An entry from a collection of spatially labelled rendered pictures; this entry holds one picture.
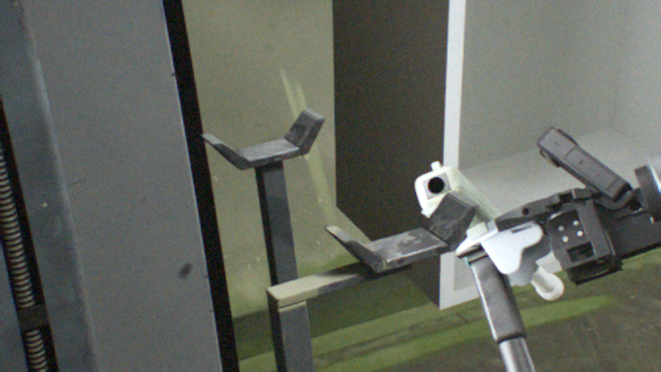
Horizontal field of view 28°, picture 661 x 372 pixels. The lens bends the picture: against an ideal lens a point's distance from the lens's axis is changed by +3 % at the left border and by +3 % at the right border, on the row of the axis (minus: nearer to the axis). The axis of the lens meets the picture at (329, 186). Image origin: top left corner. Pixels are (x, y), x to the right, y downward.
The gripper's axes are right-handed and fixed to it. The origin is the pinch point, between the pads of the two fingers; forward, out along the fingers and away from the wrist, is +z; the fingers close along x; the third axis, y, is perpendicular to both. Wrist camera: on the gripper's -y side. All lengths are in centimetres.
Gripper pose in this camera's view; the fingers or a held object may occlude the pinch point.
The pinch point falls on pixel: (471, 245)
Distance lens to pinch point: 144.8
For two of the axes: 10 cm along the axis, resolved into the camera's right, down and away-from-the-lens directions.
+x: 3.7, 2.9, 8.8
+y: 2.5, 8.8, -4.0
